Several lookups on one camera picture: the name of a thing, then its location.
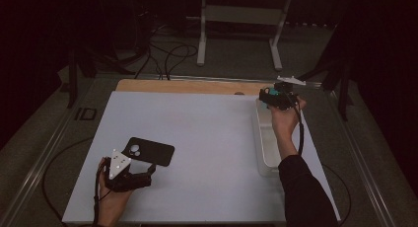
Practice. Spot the black phone case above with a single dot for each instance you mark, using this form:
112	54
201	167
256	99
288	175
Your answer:
154	151

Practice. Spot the iridescent teal phone case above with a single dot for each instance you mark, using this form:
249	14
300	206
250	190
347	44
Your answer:
273	91

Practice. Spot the grey metal stand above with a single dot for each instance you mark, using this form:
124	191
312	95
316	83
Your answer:
241	15

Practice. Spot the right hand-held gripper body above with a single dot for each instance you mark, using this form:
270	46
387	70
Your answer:
284	95

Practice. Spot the black tripod stand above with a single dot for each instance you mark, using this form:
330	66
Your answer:
338	72
82	65

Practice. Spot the white rectangular tray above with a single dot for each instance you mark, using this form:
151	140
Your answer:
267	144

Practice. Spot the person's right hand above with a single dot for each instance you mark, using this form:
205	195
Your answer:
284	121

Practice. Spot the person's left hand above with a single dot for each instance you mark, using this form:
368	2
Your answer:
113	200

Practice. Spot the metal floor rail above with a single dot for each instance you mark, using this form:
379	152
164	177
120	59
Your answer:
36	167
361	154

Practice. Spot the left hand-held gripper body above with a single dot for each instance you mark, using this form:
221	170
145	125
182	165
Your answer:
118	164

